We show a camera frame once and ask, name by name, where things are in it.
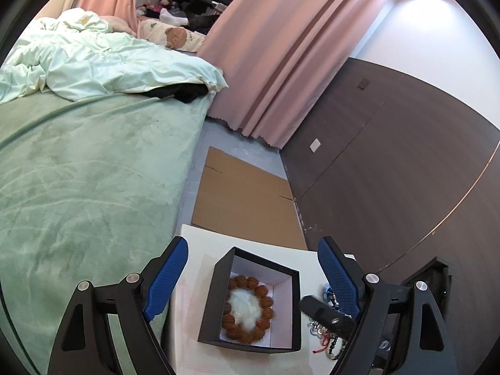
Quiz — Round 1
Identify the red string gold bracelet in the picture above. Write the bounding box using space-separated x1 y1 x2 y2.
312 332 333 357

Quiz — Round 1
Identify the green bed blanket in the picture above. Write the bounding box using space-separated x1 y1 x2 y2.
1 92 213 374

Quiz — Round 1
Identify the pink curtain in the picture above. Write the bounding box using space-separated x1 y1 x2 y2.
78 0 389 148

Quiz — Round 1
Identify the white wall socket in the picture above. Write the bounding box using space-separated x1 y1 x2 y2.
309 139 321 153

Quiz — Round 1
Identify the flat brown cardboard sheet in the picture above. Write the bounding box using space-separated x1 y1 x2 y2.
192 147 308 250

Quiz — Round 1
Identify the bear print pillow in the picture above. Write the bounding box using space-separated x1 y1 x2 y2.
138 19 206 53

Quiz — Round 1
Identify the black jewelry box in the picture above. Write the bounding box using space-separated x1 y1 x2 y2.
198 247 302 354

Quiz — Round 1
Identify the brown rudraksha bead bracelet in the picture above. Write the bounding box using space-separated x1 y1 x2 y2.
221 275 276 346

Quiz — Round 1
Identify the pale green duvet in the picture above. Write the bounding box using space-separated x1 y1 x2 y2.
1 8 227 103

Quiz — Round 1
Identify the black garment on bed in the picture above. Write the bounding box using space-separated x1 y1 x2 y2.
140 83 208 103

